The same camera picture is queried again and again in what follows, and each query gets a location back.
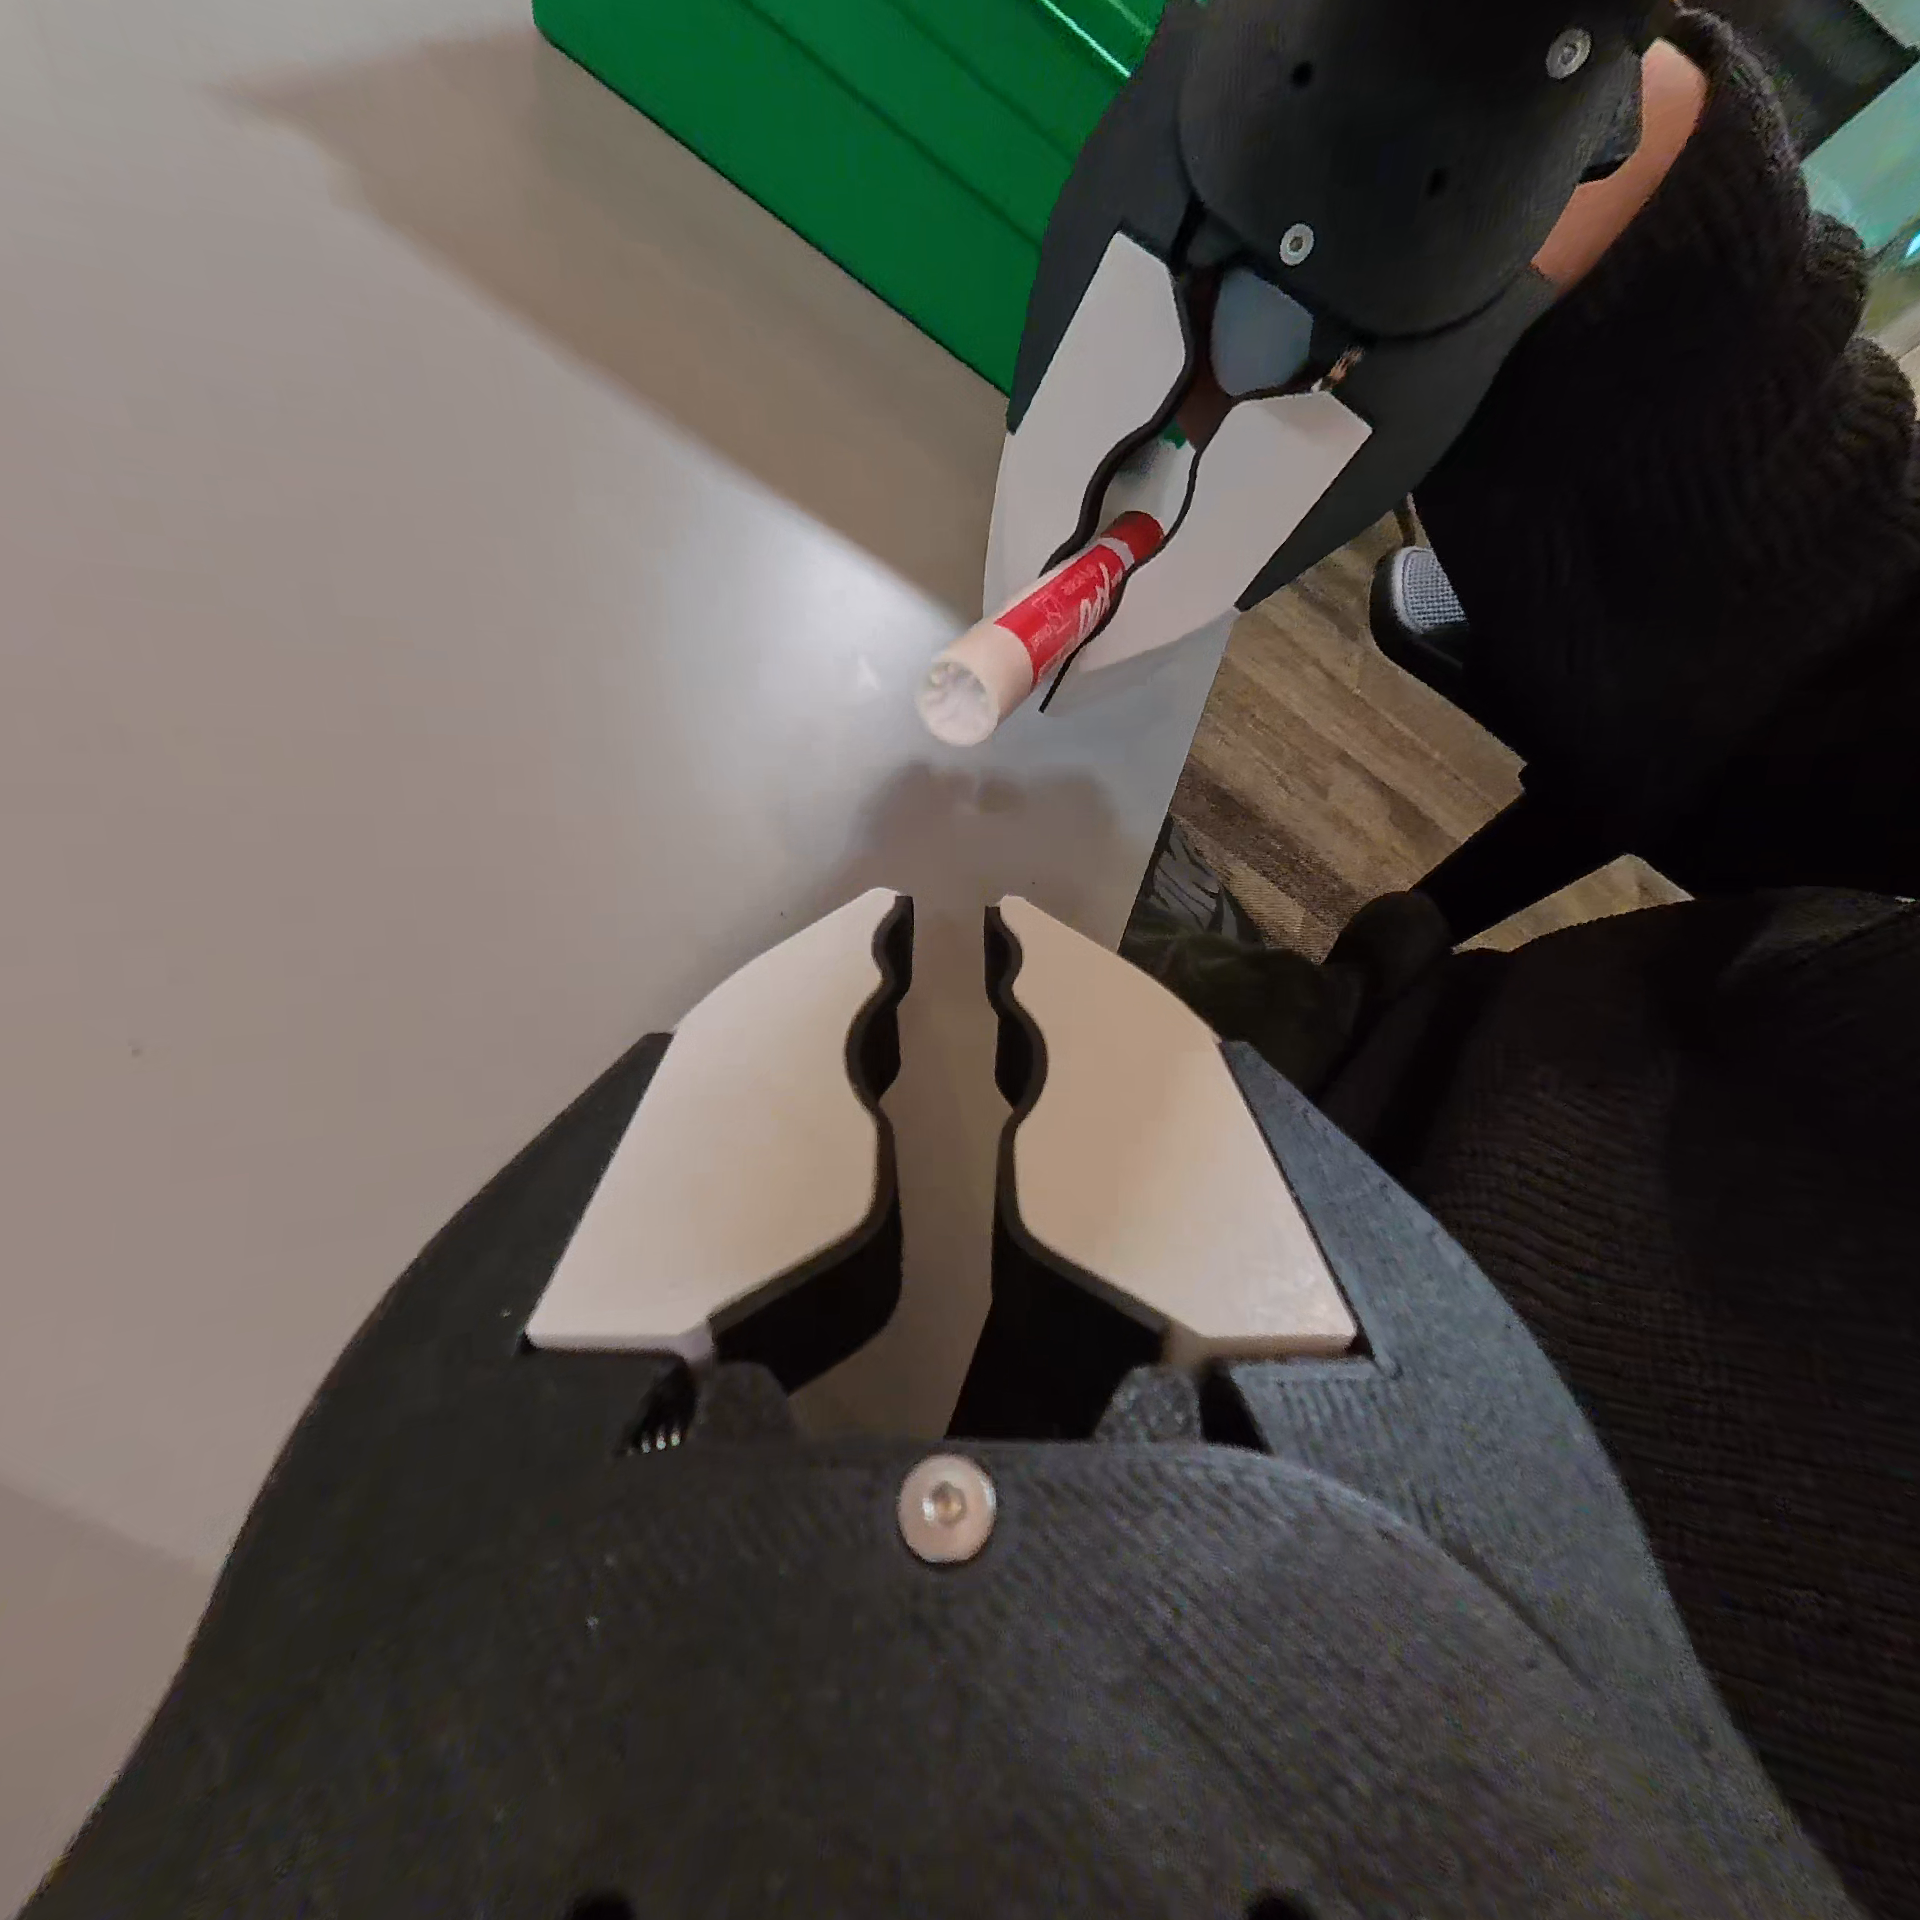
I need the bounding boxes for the red dry erase marker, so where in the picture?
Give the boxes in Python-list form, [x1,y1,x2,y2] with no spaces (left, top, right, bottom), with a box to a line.
[914,511,1168,751]

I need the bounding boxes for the person's right hand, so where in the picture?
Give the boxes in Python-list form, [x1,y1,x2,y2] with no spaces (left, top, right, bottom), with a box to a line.
[1526,38,1711,295]

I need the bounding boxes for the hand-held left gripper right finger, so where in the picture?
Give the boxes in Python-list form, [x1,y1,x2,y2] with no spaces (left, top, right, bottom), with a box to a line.
[983,894,1368,1375]

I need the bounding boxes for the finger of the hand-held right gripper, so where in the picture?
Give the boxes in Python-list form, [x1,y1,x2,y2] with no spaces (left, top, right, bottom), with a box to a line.
[983,231,1201,619]
[1041,382,1376,723]

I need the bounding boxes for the person's dark green pants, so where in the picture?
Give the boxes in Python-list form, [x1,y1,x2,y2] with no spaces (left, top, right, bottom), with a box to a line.
[1121,816,1453,1097]

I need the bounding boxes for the green plastic bin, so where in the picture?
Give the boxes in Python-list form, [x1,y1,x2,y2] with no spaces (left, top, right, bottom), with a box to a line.
[533,0,1172,396]

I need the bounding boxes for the person's right forearm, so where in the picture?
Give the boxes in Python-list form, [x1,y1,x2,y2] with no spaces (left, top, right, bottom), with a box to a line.
[1394,8,1920,904]

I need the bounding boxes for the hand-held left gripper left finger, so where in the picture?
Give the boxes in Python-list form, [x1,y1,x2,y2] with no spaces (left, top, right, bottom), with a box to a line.
[525,886,916,1395]

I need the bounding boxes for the person's black sweater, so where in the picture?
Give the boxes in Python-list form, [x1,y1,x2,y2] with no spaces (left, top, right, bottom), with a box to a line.
[1319,886,1920,1920]

